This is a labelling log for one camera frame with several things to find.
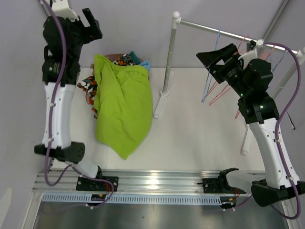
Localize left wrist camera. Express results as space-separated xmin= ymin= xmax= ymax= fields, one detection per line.
xmin=50 ymin=0 xmax=79 ymax=22

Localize slotted cable duct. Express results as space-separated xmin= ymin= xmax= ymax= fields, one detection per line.
xmin=42 ymin=193 xmax=222 ymax=206

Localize orange grey camouflage shorts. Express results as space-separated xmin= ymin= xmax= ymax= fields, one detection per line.
xmin=77 ymin=53 xmax=135 ymax=120

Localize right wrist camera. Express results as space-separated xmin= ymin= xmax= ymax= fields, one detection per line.
xmin=238 ymin=39 xmax=264 ymax=61

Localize teal green shorts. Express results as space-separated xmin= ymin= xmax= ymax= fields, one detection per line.
xmin=129 ymin=51 xmax=142 ymax=65

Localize metal clothes rack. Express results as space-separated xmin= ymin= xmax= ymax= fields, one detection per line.
xmin=153 ymin=11 xmax=305 ymax=156

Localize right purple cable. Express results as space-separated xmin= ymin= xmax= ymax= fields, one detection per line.
xmin=263 ymin=42 xmax=302 ymax=220

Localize light blue shorts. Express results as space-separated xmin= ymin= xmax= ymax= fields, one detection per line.
xmin=139 ymin=61 xmax=151 ymax=72

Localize pink translucent plastic basin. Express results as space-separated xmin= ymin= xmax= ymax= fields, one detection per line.
xmin=104 ymin=53 xmax=147 ymax=72

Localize lime green shorts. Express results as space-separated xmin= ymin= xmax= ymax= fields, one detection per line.
xmin=94 ymin=54 xmax=153 ymax=160

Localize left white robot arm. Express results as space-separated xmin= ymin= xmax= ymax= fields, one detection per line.
xmin=34 ymin=8 xmax=103 ymax=191

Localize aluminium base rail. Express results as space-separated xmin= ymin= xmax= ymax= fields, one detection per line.
xmin=32 ymin=168 xmax=267 ymax=194

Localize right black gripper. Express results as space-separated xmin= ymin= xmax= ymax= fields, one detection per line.
xmin=196 ymin=44 xmax=251 ymax=98

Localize light blue hanger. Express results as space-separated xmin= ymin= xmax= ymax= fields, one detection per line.
xmin=201 ymin=30 xmax=220 ymax=103
xmin=270 ymin=51 xmax=287 ymax=73

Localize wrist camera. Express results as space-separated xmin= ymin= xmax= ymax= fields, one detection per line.
xmin=238 ymin=39 xmax=264 ymax=61
xmin=50 ymin=0 xmax=79 ymax=22

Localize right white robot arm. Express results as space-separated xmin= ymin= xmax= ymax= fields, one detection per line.
xmin=196 ymin=44 xmax=305 ymax=207

